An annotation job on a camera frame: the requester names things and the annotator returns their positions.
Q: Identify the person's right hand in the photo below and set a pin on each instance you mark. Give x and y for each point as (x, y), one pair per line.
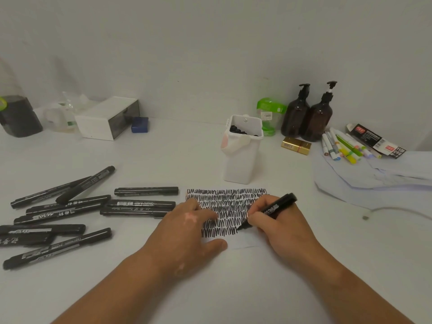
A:
(290, 236)

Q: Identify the person's left hand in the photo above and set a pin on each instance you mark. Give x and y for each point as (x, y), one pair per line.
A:
(179, 239)

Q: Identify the white paper with black scribbles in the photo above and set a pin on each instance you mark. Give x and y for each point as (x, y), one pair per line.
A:
(246, 242)

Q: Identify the pile of black markers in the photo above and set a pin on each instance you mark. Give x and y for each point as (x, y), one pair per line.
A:
(84, 212)

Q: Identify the person's left forearm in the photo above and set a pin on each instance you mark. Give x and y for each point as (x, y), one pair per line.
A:
(108, 293)

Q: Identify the person's right forearm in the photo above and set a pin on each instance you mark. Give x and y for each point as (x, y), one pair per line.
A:
(357, 293)

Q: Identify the small gold box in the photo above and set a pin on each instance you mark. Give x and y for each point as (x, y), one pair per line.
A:
(296, 146)

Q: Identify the pile of loose white sheets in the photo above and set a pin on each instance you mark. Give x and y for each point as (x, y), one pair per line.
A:
(371, 180)

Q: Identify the bunch of pastel highlighter pens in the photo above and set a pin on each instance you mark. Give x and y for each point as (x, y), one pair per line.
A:
(344, 150)

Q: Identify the brown pump bottle white neck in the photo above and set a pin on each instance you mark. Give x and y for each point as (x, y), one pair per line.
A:
(317, 121)

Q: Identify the small blue box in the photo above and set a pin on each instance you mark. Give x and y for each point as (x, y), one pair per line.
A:
(139, 125)

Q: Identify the black and red cardboard box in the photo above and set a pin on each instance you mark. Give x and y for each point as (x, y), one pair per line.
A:
(371, 138)

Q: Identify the clear jar with green lid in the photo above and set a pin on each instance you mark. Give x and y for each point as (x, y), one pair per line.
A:
(270, 104)

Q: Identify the white box with grey front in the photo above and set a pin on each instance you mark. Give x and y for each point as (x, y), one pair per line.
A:
(92, 126)

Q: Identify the clear bottle with dark liquid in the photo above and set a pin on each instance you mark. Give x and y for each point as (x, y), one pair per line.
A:
(20, 118)

